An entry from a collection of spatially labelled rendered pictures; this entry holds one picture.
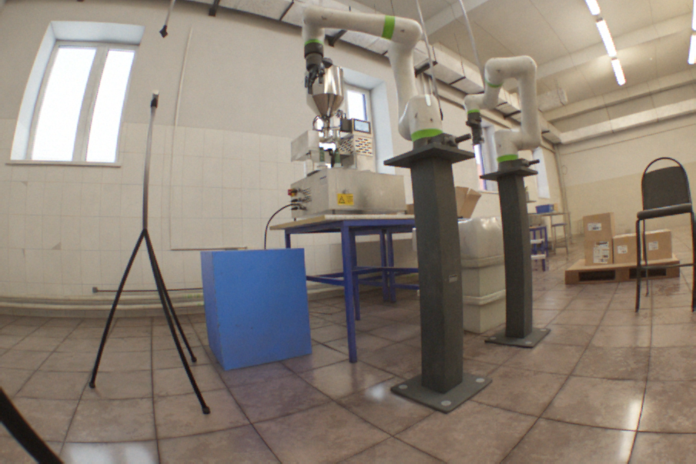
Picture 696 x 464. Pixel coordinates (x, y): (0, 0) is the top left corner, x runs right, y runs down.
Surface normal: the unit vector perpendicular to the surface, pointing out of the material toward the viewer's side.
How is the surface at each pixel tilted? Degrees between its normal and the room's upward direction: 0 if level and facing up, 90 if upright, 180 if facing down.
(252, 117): 90
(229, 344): 90
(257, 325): 90
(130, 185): 90
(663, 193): 77
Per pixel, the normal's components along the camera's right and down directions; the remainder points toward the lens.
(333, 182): 0.57, -0.14
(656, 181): -0.86, -0.23
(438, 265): -0.83, -0.02
